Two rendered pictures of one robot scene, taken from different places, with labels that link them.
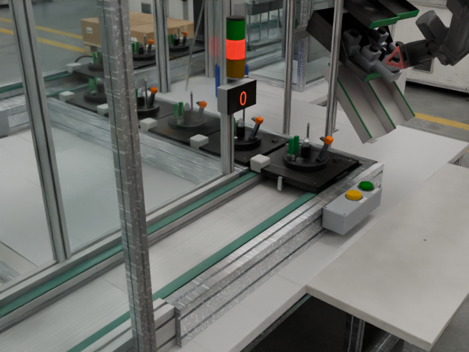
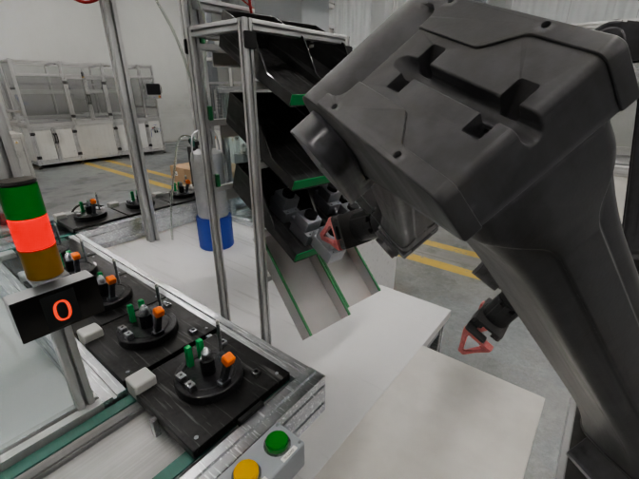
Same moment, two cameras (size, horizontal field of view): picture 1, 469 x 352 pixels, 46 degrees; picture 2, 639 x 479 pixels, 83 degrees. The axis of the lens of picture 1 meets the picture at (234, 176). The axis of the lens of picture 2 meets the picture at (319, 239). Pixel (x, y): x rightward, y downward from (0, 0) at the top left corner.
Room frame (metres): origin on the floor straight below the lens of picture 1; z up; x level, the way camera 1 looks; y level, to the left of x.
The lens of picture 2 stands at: (0.93, -0.44, 1.54)
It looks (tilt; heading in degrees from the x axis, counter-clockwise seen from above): 23 degrees down; 359
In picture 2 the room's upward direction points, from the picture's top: straight up
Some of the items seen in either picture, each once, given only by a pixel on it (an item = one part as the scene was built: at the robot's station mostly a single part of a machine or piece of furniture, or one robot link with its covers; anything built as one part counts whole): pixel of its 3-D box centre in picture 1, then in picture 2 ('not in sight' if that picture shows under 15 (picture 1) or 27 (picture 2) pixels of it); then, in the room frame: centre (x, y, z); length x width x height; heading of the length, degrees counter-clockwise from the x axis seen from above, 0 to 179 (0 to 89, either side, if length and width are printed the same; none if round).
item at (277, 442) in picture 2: (366, 186); (277, 443); (1.38, -0.37, 0.96); 0.04 x 0.04 x 0.02
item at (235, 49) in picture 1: (235, 47); (31, 231); (1.46, 0.00, 1.33); 0.05 x 0.05 x 0.05
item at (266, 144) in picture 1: (240, 129); (145, 317); (1.69, -0.02, 1.01); 0.24 x 0.24 x 0.13; 50
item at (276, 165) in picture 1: (304, 165); (210, 381); (1.53, -0.22, 0.96); 0.24 x 0.24 x 0.02; 50
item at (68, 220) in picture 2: not in sight; (88, 208); (2.60, 0.63, 1.01); 0.24 x 0.24 x 0.13; 50
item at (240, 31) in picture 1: (235, 28); (21, 200); (1.46, 0.00, 1.38); 0.05 x 0.05 x 0.05
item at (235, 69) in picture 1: (235, 66); (41, 260); (1.46, 0.00, 1.28); 0.05 x 0.05 x 0.05
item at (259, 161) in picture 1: (259, 163); (142, 383); (1.52, -0.08, 0.97); 0.05 x 0.05 x 0.04; 50
